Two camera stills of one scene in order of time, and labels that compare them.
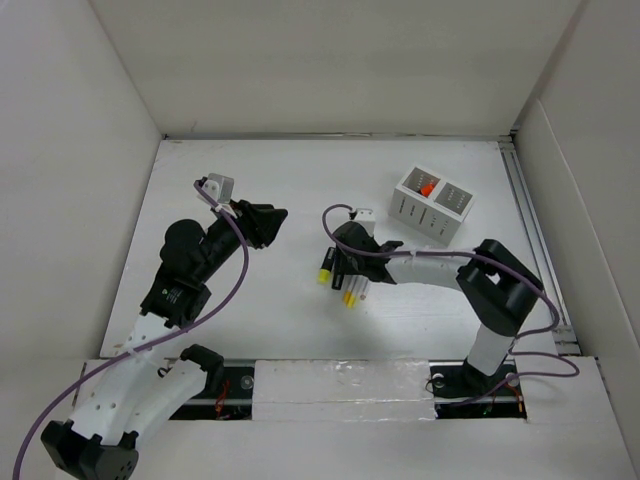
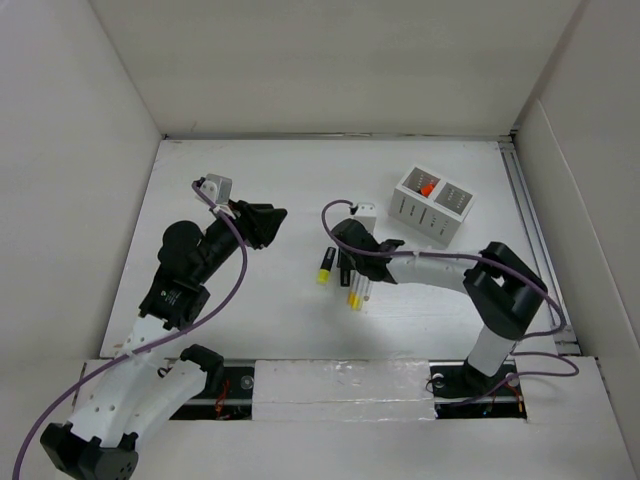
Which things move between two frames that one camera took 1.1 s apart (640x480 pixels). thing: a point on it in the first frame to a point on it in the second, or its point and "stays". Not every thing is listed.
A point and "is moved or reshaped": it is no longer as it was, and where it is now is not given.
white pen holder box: [427, 203] stays
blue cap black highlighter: [338, 274] is moved or reshaped
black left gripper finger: [266, 221] stays
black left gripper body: [243, 220] stays
